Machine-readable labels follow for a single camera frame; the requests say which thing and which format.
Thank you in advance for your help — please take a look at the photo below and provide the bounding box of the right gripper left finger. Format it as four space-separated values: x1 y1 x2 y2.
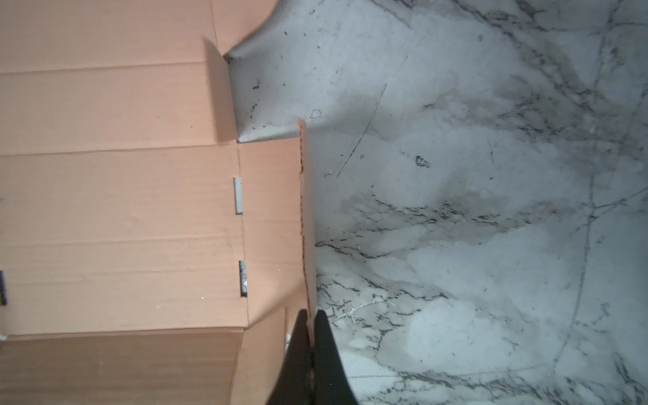
267 310 312 405

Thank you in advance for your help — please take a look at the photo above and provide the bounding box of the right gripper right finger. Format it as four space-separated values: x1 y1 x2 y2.
313 310 359 405

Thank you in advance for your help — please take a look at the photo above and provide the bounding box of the pink paper box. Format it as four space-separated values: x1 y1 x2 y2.
1 1 317 404

